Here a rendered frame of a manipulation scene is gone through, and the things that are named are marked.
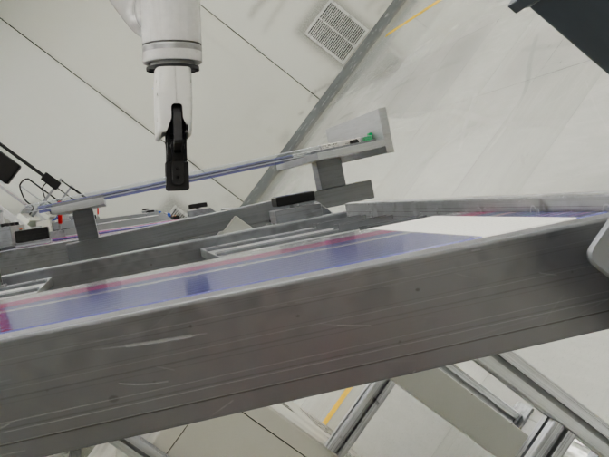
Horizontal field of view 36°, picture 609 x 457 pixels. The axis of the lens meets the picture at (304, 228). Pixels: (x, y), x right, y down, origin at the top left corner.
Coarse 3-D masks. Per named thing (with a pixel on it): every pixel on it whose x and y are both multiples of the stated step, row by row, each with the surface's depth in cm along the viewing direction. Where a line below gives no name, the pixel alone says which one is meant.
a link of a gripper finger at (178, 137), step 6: (174, 108) 129; (180, 108) 129; (174, 114) 129; (180, 114) 129; (174, 120) 128; (180, 120) 128; (174, 126) 128; (180, 126) 128; (174, 132) 128; (180, 132) 128; (174, 138) 127; (180, 138) 128; (174, 144) 128; (180, 144) 128; (174, 150) 130; (180, 150) 130
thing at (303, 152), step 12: (276, 156) 135; (288, 156) 136; (300, 156) 136; (216, 168) 134; (228, 168) 134; (240, 168) 134; (156, 180) 132; (96, 192) 130; (108, 192) 131; (120, 192) 131; (36, 204) 129; (48, 204) 129
